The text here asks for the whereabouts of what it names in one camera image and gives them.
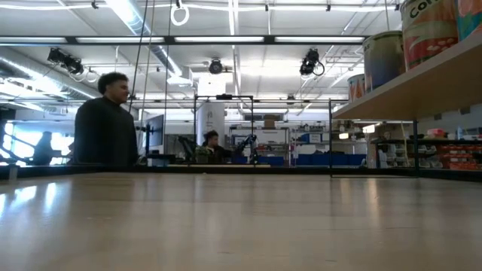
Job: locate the cardboard box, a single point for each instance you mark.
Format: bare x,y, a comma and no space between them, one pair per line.
269,122

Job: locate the teal label tin can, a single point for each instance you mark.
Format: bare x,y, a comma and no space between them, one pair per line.
470,17

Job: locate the black overhead light beam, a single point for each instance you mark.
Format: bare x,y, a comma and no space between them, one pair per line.
169,40

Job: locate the black aluminium table frame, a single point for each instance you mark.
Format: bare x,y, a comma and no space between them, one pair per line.
263,170

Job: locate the wooden shelf board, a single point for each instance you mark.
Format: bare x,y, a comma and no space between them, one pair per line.
414,94

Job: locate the white column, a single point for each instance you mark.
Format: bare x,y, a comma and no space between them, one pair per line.
211,113

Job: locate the corn label tin can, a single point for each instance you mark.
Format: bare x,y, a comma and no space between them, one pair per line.
427,34

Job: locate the black monitor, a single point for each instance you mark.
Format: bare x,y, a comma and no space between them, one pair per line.
155,131

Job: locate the black background rig frame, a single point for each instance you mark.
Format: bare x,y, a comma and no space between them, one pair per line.
224,96

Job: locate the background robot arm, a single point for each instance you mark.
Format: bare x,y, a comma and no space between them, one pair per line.
248,145
187,147

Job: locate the storage rack with red boxes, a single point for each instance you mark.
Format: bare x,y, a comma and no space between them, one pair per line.
459,158

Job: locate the red white label tin can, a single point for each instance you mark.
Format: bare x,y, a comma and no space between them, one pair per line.
356,88

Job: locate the blue storage bins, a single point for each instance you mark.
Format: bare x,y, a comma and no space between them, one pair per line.
327,160

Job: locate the black hanging camera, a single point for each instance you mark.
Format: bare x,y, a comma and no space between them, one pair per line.
215,67
309,62
64,60

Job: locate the person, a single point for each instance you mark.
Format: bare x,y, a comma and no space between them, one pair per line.
43,150
105,131
214,150

